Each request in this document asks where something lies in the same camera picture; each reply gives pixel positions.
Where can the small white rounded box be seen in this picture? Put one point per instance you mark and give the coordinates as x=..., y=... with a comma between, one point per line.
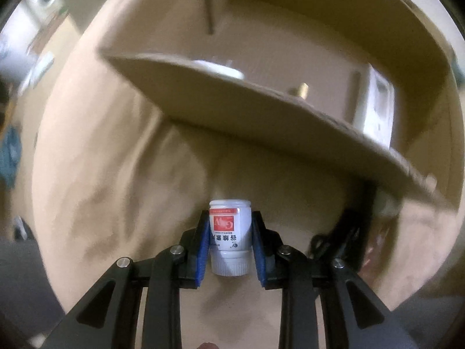
x=219, y=70

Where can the large brown cardboard box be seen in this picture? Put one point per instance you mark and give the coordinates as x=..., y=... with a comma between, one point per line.
x=279, y=44

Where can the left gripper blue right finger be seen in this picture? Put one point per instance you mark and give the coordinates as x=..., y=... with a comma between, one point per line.
x=264, y=249

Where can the white rectangular device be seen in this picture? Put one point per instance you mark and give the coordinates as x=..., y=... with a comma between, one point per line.
x=375, y=107

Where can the blue cloth on floor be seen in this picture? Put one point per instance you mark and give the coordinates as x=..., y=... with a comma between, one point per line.
x=11, y=151

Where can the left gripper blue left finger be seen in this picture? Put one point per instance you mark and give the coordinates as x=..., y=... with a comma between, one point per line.
x=198, y=251

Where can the white red label bottle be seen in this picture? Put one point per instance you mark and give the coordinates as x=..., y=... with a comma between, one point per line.
x=230, y=243

